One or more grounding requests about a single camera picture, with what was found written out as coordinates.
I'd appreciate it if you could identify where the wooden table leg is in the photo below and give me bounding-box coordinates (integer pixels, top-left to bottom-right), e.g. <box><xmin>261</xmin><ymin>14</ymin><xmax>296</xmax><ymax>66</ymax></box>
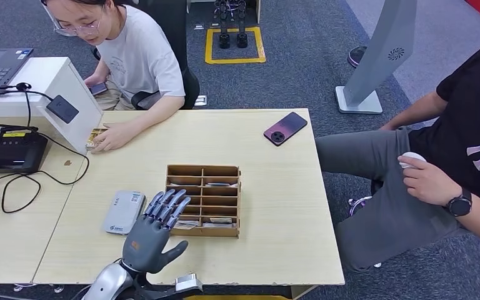
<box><xmin>291</xmin><ymin>286</ymin><xmax>319</xmax><ymax>300</ymax></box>

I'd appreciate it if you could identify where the grey card reader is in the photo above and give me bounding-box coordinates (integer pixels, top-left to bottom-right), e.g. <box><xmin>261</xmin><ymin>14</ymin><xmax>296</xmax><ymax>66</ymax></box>
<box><xmin>102</xmin><ymin>189</ymin><xmax>146</xmax><ymax>236</ymax></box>

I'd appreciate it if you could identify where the grey kiosk stand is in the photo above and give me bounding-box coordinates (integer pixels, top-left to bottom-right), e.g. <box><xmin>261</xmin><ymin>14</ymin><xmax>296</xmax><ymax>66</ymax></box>
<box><xmin>335</xmin><ymin>0</ymin><xmax>418</xmax><ymax>114</ymax></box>

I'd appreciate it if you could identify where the person's right hand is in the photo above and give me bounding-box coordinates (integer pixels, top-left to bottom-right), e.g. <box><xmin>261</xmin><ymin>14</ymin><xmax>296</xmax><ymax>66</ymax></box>
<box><xmin>83</xmin><ymin>72</ymin><xmax>110</xmax><ymax>89</ymax></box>

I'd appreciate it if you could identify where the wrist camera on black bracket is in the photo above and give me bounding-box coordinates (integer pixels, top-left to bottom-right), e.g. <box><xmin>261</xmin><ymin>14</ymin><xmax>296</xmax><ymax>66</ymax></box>
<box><xmin>130</xmin><ymin>272</ymin><xmax>204</xmax><ymax>300</ymax></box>

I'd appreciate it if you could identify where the white counter block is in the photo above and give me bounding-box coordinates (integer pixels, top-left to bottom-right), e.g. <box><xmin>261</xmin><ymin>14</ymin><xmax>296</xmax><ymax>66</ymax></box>
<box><xmin>0</xmin><ymin>56</ymin><xmax>104</xmax><ymax>155</ymax></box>

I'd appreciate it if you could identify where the dark round floor object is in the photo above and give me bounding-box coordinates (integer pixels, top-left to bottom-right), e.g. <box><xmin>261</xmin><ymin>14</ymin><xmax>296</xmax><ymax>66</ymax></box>
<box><xmin>347</xmin><ymin>45</ymin><xmax>368</xmax><ymax>68</ymax></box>

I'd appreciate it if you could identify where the black desk cable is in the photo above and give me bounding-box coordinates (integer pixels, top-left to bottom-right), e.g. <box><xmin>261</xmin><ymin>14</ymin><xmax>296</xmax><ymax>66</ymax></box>
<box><xmin>0</xmin><ymin>131</ymin><xmax>91</xmax><ymax>214</ymax></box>

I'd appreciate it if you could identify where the black cable with clip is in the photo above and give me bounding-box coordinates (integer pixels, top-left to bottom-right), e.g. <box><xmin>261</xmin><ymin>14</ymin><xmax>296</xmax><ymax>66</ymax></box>
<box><xmin>0</xmin><ymin>82</ymin><xmax>54</xmax><ymax>128</ymax></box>

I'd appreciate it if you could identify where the black office chair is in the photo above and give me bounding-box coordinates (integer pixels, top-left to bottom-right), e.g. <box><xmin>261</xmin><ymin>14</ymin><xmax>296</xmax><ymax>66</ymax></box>
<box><xmin>92</xmin><ymin>0</ymin><xmax>201</xmax><ymax>111</ymax></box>

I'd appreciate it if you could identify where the person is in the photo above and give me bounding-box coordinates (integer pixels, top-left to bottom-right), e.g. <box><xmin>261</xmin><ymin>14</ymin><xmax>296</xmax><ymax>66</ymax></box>
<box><xmin>314</xmin><ymin>39</ymin><xmax>480</xmax><ymax>274</ymax></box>
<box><xmin>40</xmin><ymin>0</ymin><xmax>186</xmax><ymax>154</ymax></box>

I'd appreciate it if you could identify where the chrome chair caster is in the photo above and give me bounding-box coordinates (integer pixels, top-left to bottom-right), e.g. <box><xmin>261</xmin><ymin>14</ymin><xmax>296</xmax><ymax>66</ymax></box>
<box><xmin>347</xmin><ymin>196</ymin><xmax>373</xmax><ymax>217</ymax></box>

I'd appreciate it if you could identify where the black robot leg stand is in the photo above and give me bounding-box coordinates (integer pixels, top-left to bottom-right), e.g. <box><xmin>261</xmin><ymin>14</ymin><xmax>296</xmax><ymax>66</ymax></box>
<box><xmin>236</xmin><ymin>0</ymin><xmax>249</xmax><ymax>49</ymax></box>
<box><xmin>217</xmin><ymin>0</ymin><xmax>232</xmax><ymax>49</ymax></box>

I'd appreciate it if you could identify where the dark handheld smartphone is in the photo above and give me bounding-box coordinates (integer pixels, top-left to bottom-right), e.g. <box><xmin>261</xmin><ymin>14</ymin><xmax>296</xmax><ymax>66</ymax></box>
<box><xmin>89</xmin><ymin>82</ymin><xmax>109</xmax><ymax>97</ymax></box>

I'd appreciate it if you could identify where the purple smartphone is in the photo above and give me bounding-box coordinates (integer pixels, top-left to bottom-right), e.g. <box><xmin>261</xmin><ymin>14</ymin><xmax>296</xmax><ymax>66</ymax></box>
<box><xmin>262</xmin><ymin>111</ymin><xmax>309</xmax><ymax>148</ymax></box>

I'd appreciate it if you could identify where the black wristwatch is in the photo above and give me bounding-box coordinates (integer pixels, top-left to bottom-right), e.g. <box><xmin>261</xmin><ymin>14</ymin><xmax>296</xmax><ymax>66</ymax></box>
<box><xmin>444</xmin><ymin>188</ymin><xmax>473</xmax><ymax>218</ymax></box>

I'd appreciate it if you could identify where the white oval remote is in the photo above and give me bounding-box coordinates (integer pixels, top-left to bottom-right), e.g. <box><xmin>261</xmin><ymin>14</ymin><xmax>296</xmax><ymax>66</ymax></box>
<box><xmin>399</xmin><ymin>152</ymin><xmax>427</xmax><ymax>170</ymax></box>

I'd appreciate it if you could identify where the person's left hand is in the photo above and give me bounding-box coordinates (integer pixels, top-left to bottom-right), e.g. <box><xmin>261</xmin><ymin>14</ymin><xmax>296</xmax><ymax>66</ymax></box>
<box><xmin>91</xmin><ymin>121</ymin><xmax>141</xmax><ymax>154</ymax></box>
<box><xmin>397</xmin><ymin>155</ymin><xmax>453</xmax><ymax>207</ymax></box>

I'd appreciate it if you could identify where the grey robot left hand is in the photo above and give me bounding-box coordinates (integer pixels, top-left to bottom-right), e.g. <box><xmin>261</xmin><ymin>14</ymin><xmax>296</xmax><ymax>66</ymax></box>
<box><xmin>122</xmin><ymin>189</ymin><xmax>192</xmax><ymax>275</ymax></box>

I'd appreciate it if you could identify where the black desktop terminal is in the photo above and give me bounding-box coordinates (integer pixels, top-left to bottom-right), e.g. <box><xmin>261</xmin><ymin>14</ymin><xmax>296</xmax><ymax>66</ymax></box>
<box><xmin>0</xmin><ymin>125</ymin><xmax>49</xmax><ymax>175</ymax></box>

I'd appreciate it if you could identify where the wooden card organizer box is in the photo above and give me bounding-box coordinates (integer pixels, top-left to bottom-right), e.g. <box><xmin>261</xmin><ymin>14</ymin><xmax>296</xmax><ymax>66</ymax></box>
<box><xmin>161</xmin><ymin>164</ymin><xmax>241</xmax><ymax>239</ymax></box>

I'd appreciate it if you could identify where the black square pad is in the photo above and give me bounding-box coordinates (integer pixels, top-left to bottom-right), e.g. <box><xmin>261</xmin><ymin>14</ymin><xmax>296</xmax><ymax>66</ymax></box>
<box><xmin>46</xmin><ymin>95</ymin><xmax>80</xmax><ymax>124</ymax></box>

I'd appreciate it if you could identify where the printed card in organizer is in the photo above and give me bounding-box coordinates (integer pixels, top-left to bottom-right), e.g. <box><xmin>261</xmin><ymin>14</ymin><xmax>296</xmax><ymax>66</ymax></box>
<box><xmin>201</xmin><ymin>217</ymin><xmax>237</xmax><ymax>229</ymax></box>

